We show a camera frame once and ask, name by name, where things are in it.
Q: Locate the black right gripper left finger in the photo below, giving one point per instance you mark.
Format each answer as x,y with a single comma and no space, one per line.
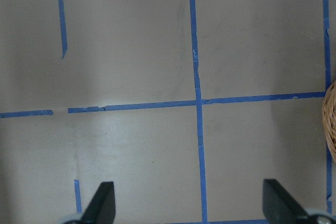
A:
102,207

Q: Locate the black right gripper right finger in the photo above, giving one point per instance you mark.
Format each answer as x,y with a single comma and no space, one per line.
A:
279,206

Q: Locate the brown wicker basket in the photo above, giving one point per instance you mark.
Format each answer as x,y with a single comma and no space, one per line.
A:
328,118

